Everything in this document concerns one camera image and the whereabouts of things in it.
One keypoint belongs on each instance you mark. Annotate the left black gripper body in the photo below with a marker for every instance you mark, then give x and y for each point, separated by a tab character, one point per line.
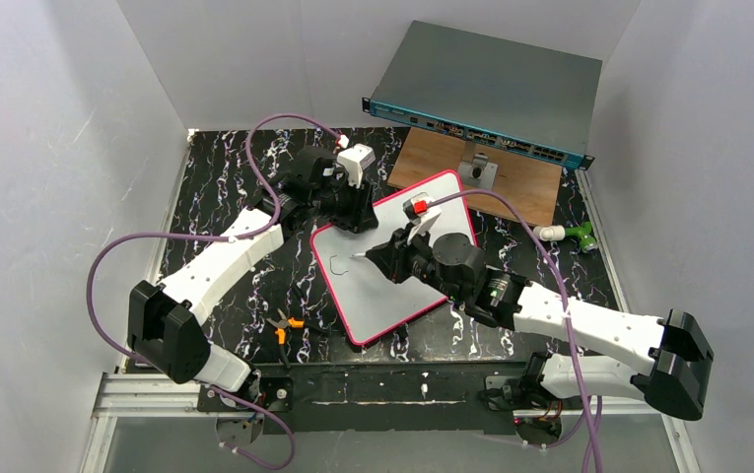
356	209

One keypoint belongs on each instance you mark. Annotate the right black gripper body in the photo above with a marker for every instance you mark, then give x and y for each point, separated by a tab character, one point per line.
397	254

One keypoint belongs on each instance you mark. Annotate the pink framed whiteboard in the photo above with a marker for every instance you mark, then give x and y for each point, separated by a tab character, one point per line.
369	305

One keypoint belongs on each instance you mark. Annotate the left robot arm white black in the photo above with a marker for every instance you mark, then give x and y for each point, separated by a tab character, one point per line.
165	319

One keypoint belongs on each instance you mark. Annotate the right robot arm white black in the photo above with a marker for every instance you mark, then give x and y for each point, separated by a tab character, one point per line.
664	361

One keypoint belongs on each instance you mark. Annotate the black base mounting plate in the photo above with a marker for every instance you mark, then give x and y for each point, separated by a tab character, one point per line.
384	397

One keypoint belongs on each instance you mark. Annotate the white green plastic pipe fitting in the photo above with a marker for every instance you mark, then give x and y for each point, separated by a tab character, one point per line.
582	234

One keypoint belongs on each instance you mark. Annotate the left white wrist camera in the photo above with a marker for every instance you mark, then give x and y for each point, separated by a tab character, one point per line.
355	159

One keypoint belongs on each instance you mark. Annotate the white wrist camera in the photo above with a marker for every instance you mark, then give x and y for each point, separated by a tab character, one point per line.
422	214
355	159

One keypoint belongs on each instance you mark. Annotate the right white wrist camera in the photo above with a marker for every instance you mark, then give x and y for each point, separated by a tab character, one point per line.
422	214

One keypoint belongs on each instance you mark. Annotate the metal bracket with black knob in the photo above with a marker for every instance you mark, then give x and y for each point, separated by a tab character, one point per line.
475	168

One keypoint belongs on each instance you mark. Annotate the orange handled pliers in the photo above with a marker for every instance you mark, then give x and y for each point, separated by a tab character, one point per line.
283	324

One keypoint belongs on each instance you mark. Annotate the grey blue network switch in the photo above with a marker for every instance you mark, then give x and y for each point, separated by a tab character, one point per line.
515	97

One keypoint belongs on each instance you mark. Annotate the aluminium frame rail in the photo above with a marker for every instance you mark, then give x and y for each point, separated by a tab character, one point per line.
146	395

